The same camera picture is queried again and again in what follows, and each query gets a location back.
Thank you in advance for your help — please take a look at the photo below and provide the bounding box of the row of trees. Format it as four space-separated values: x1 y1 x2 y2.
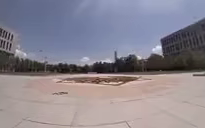
0 49 205 74

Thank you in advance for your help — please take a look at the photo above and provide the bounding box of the pale paved plaza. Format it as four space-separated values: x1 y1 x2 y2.
0 70 205 128

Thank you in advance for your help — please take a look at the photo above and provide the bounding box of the dark ground patch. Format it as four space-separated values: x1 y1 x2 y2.
52 91 69 96

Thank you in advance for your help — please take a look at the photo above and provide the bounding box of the large grey office building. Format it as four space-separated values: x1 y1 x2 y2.
160 13 205 69

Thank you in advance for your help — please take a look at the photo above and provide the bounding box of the white building with dark windows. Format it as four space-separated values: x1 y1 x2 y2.
0 22 17 72

